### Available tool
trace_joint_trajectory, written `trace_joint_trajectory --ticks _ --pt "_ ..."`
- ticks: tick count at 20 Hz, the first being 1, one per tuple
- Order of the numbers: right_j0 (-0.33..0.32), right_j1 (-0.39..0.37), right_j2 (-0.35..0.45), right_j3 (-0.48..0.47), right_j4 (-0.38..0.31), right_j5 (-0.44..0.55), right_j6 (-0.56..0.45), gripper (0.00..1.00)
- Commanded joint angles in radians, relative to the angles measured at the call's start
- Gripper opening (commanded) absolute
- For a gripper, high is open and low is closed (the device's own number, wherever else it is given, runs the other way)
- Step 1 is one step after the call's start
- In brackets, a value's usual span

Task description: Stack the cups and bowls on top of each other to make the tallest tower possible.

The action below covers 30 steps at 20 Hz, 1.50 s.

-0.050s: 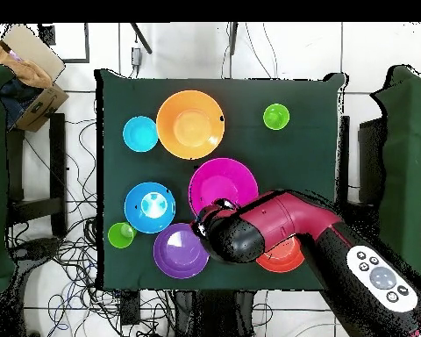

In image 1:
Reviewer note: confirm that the large pink bowl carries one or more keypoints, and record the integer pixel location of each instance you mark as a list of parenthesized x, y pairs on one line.
[(221, 182)]

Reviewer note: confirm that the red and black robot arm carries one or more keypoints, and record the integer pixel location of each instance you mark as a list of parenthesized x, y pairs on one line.
[(287, 217)]

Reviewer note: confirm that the purple bowl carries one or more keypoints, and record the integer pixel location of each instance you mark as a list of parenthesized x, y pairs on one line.
[(175, 252)]

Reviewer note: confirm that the medium blue bowl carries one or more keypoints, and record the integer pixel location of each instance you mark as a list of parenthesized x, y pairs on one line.
[(133, 210)]

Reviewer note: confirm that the large red bowl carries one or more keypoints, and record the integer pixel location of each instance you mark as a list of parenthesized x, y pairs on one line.
[(284, 261)]

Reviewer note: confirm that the large orange bowl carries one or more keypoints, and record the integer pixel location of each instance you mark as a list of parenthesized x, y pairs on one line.
[(190, 126)]

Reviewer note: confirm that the green cup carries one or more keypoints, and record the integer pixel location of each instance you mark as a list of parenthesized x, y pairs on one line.
[(276, 117), (119, 237)]

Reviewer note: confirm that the small light blue bowl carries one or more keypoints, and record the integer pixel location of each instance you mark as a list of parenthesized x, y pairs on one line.
[(140, 134)]

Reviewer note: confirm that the dark green table cloth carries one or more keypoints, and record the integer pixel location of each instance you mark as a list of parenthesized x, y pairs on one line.
[(231, 101)]

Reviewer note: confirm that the black side furniture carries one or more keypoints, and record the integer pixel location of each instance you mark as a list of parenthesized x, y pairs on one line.
[(372, 158)]

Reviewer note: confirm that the grey power adapter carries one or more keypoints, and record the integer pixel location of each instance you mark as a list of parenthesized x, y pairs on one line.
[(136, 57)]

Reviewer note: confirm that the black tripod leg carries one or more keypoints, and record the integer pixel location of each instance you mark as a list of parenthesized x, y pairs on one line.
[(142, 38), (233, 38)]

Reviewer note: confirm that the cardboard box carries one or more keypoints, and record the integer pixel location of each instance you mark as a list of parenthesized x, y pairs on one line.
[(38, 105)]

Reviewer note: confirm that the brown cloth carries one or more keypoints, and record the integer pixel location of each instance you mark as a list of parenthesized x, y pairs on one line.
[(28, 70)]

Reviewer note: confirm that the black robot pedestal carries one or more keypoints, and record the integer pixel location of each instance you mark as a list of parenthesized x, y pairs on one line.
[(214, 316)]

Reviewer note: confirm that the black stool frame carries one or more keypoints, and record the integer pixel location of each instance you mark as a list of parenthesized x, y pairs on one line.
[(58, 158)]

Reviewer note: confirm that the black square frame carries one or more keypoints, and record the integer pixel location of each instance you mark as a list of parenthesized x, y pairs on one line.
[(87, 45)]

